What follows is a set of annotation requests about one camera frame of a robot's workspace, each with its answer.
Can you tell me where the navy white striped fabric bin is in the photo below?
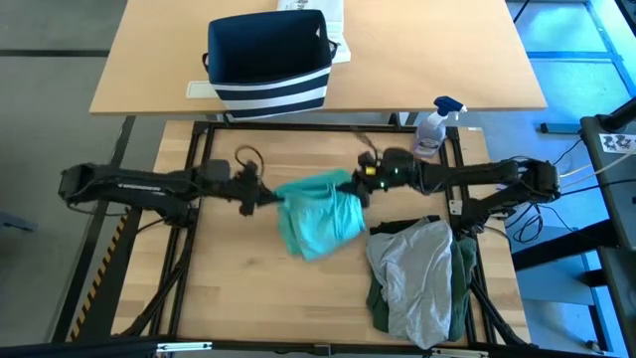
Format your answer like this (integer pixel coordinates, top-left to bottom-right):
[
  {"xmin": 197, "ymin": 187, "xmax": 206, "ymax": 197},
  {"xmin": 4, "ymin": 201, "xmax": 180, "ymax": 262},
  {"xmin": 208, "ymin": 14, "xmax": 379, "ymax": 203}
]
[{"xmin": 202, "ymin": 8, "xmax": 340, "ymax": 121}]

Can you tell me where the black power cable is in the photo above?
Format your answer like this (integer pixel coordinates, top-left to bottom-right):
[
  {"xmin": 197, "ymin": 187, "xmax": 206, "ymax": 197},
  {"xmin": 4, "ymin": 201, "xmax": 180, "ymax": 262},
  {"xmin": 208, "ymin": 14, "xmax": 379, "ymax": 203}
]
[{"xmin": 511, "ymin": 168, "xmax": 636, "ymax": 245}]

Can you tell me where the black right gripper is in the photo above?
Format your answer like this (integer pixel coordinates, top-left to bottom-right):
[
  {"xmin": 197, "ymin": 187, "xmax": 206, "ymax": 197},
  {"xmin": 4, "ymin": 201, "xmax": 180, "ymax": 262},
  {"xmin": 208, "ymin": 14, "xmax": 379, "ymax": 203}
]
[{"xmin": 342, "ymin": 148, "xmax": 423, "ymax": 209}]

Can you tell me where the white printed tag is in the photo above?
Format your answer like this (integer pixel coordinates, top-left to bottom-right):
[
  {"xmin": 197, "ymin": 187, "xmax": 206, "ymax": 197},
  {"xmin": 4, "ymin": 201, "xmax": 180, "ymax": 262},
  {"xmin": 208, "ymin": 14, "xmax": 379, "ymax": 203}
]
[{"xmin": 598, "ymin": 132, "xmax": 636, "ymax": 154}]

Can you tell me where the light wooden desk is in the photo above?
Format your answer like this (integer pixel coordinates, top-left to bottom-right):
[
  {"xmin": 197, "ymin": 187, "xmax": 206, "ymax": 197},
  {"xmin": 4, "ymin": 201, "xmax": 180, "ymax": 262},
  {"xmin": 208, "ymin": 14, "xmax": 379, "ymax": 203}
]
[{"xmin": 88, "ymin": 0, "xmax": 548, "ymax": 116}]

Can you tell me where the grey patterned garment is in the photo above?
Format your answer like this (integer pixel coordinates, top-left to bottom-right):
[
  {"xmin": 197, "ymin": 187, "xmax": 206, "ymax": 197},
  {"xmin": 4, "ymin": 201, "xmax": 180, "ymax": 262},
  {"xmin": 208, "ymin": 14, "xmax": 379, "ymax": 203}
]
[{"xmin": 366, "ymin": 217, "xmax": 454, "ymax": 351}]

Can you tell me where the black aluminium table frame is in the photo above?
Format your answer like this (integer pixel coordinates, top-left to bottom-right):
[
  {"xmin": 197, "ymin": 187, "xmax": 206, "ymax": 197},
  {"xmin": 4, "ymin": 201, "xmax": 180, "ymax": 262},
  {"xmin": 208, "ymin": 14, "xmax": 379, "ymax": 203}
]
[{"xmin": 118, "ymin": 120, "xmax": 533, "ymax": 358}]

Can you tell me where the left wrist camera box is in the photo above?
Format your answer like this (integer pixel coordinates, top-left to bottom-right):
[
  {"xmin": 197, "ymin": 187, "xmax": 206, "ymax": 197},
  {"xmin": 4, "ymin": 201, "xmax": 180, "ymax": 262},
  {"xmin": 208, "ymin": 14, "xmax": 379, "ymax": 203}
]
[{"xmin": 205, "ymin": 158, "xmax": 232, "ymax": 183}]

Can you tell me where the black looped camera cable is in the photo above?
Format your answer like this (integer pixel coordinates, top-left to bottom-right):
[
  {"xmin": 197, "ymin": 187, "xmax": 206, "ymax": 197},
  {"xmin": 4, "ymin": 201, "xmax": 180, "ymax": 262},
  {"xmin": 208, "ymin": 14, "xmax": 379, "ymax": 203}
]
[
  {"xmin": 355, "ymin": 132, "xmax": 383, "ymax": 155},
  {"xmin": 234, "ymin": 144, "xmax": 265, "ymax": 179}
]

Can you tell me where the silver metal bracket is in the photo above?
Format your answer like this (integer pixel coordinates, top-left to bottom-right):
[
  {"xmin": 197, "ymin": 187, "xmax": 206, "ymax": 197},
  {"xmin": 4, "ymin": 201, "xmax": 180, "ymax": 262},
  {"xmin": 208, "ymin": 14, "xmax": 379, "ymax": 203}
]
[
  {"xmin": 430, "ymin": 346, "xmax": 489, "ymax": 358},
  {"xmin": 156, "ymin": 341, "xmax": 214, "ymax": 353}
]

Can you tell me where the dark green garment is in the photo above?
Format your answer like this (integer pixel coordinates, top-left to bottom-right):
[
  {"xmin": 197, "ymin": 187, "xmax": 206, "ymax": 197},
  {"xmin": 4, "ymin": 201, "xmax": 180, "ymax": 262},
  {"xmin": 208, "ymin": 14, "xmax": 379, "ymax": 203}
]
[{"xmin": 366, "ymin": 233, "xmax": 478, "ymax": 344}]

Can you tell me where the white rectangular desk plate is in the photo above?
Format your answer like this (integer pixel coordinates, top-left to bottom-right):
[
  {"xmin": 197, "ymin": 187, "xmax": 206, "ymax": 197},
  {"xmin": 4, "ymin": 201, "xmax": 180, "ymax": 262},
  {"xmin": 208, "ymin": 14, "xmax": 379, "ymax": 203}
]
[{"xmin": 185, "ymin": 80, "xmax": 221, "ymax": 99}]

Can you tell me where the yellow black hazard strip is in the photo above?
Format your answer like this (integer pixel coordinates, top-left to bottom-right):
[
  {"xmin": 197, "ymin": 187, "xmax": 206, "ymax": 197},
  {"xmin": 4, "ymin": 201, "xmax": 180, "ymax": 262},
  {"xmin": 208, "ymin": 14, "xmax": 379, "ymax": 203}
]
[{"xmin": 69, "ymin": 206, "xmax": 131, "ymax": 342}]

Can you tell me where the spray bottle with blue head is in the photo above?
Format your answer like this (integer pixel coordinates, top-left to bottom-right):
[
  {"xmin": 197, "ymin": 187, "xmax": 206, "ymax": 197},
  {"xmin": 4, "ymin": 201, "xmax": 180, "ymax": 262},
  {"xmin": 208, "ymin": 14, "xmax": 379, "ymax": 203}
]
[{"xmin": 413, "ymin": 94, "xmax": 469, "ymax": 159}]

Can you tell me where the black T-shirt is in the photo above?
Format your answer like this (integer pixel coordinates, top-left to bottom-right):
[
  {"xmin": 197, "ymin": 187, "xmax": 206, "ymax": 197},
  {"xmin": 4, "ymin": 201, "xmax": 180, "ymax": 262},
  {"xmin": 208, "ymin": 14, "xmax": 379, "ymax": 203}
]
[{"xmin": 370, "ymin": 215, "xmax": 443, "ymax": 239}]

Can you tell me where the bright green garment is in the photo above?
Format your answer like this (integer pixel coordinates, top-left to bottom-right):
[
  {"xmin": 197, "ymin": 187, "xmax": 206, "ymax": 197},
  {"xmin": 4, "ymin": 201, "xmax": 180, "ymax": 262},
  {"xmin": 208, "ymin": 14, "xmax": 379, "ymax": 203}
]
[{"xmin": 274, "ymin": 168, "xmax": 368, "ymax": 263}]

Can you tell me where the black cart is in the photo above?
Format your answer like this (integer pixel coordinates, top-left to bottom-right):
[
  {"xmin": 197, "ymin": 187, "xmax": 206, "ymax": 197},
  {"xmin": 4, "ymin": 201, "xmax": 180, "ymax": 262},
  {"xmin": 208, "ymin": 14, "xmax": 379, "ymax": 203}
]
[{"xmin": 579, "ymin": 96, "xmax": 636, "ymax": 358}]

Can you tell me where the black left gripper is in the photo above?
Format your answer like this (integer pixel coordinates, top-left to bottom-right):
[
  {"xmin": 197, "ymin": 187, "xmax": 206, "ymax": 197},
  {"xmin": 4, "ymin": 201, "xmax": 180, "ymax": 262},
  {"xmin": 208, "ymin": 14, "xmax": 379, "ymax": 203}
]
[{"xmin": 226, "ymin": 171, "xmax": 285, "ymax": 218}]

